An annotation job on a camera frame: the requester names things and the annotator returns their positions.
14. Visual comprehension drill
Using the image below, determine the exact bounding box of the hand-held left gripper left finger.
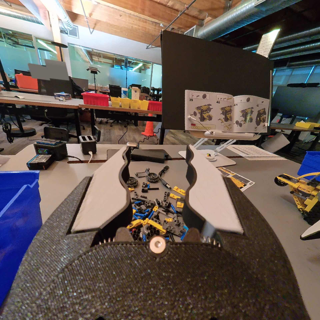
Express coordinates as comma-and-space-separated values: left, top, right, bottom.
71, 144, 133, 235

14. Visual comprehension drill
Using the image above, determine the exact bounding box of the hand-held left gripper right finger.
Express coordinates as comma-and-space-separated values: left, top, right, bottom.
182, 144, 245, 241

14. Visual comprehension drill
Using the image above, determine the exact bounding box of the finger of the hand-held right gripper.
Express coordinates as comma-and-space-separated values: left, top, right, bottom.
300, 221, 320, 241

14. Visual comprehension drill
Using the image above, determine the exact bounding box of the pile of toy building parts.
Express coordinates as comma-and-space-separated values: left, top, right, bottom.
126, 165, 188, 242

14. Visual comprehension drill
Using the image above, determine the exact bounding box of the yellow sticker sheet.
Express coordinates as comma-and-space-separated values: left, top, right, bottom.
217, 166, 255, 192

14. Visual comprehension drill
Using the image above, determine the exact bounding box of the white book stand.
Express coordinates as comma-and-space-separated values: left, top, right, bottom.
178, 115, 270, 168

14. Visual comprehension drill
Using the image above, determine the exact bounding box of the yellow toy vehicle model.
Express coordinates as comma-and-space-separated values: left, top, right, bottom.
274, 172, 320, 225

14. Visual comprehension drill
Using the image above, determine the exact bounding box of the black dual battery charger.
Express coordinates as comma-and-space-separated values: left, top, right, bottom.
79, 135, 97, 155

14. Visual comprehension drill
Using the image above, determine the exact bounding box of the black power adapter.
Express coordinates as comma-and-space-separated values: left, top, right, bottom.
130, 149, 173, 164

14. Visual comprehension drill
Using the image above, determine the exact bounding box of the printed paper sheet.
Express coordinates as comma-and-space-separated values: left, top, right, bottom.
226, 145, 282, 160

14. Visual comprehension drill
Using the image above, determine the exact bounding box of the blue plastic bin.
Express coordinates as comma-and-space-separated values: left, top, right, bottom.
297, 151, 320, 178
0, 170, 42, 304

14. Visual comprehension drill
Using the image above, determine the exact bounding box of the black battery charging case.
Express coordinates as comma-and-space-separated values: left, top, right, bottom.
33, 126, 69, 161

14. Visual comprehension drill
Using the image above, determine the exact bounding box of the orange traffic cone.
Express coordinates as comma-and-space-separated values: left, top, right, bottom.
141, 114, 157, 137

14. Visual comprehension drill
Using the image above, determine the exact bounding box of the leaning white board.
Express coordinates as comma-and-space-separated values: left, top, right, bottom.
260, 132, 290, 153

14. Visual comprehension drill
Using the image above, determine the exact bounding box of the open instruction booklet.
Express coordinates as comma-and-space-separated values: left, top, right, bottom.
185, 89, 270, 133

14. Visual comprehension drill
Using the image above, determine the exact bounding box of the wooden edged desk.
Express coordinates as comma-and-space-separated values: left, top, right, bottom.
78, 104, 163, 144

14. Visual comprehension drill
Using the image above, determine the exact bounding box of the large red plastic bin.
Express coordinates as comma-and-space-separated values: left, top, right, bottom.
81, 92, 110, 107

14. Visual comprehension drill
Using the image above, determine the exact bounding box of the dark background desk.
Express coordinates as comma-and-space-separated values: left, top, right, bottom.
269, 122, 320, 150

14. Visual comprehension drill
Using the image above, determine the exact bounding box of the black round stand base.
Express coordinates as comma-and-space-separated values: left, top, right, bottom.
11, 126, 37, 138

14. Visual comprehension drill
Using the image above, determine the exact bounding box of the grey topped desk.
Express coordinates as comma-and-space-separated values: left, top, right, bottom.
0, 90, 83, 143

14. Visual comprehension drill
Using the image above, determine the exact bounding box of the black computer monitor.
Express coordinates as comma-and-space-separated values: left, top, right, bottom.
271, 86, 320, 118

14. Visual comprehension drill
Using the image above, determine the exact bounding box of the black light stand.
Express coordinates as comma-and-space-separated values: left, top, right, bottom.
86, 66, 101, 88

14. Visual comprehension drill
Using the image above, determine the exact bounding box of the black divider panel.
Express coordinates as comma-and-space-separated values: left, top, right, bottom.
160, 30, 274, 145

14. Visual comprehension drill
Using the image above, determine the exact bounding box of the orange storage bin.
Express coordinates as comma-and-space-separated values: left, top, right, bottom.
15, 74, 39, 90

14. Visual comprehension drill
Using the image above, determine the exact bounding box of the black floor lamp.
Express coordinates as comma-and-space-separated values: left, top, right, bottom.
51, 41, 68, 62

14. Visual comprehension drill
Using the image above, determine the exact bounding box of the white paper sign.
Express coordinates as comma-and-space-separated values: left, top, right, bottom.
255, 29, 280, 58

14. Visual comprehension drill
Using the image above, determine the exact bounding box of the white ceiling pipe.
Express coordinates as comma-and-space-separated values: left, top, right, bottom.
19, 0, 73, 32

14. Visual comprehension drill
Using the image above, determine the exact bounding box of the black usb cable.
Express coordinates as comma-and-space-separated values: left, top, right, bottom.
158, 165, 173, 190

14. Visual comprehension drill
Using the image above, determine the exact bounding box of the black camera battery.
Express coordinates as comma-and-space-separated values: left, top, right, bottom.
26, 154, 54, 171

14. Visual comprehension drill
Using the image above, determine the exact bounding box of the black cable bundle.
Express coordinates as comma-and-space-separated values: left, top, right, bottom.
2, 122, 13, 144

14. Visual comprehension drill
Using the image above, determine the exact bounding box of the silver ventilation duct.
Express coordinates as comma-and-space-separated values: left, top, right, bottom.
197, 0, 303, 40

